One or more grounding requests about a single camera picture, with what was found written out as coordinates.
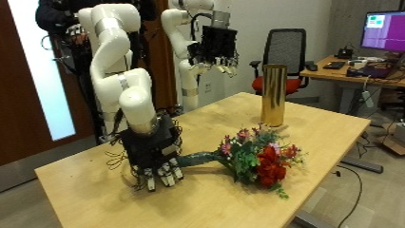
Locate cardboard box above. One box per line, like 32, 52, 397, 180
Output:
377, 123, 405, 156

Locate black desk phone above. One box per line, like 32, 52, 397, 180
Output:
336, 47, 355, 60

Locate black mesh red seat chair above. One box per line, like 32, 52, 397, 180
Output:
248, 28, 316, 97

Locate computer monitor with purple screen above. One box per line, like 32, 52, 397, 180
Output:
360, 9, 405, 54

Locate brown door with glass pane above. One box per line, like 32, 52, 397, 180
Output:
0, 0, 96, 167

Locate flower bouquet with green stem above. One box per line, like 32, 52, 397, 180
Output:
176, 123, 306, 200

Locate white power strip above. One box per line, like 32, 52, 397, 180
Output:
361, 90, 376, 108

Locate black floor cable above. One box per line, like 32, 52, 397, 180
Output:
332, 164, 365, 228

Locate wooden office desk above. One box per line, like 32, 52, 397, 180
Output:
299, 55, 405, 115

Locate grey table foot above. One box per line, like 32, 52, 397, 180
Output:
340, 156, 385, 175

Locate black keyboard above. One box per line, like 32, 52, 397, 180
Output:
323, 61, 347, 70

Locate gold cylindrical vase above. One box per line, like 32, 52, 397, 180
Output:
260, 64, 290, 128

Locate person in dark clothing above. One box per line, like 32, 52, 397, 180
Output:
35, 0, 94, 77

